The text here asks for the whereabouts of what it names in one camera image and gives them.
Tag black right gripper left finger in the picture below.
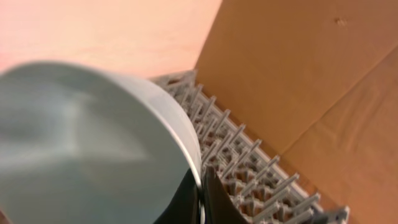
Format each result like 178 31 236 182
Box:
154 169 200 224

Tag brown cardboard box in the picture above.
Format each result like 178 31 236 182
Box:
196 0 397 223

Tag light blue bowl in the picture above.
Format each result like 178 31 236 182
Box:
1 62 201 223

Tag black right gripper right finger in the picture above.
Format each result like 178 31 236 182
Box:
202 167 248 224

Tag grey dishwasher rack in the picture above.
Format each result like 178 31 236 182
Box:
152 70 349 224

